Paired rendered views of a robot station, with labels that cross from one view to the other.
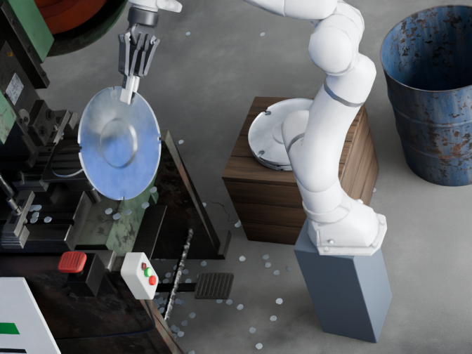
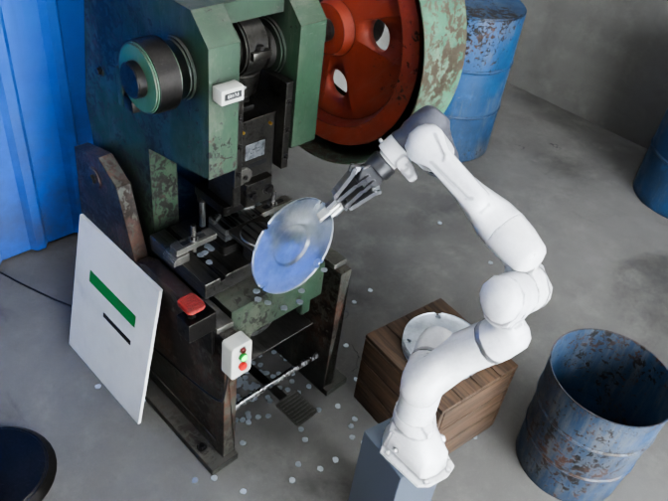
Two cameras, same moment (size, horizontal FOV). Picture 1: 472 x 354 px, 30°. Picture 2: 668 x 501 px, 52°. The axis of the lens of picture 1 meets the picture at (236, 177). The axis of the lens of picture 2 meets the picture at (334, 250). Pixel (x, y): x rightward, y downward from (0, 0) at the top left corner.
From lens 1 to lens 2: 0.48 m
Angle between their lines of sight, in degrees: 12
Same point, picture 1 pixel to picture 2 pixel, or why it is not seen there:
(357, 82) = (504, 343)
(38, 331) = (146, 336)
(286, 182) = not seen: hidden behind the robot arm
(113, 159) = (278, 253)
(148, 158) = (301, 272)
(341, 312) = not seen: outside the picture
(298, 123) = (437, 338)
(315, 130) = (442, 353)
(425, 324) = not seen: outside the picture
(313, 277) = (365, 464)
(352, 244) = (410, 466)
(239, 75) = (449, 277)
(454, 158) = (554, 466)
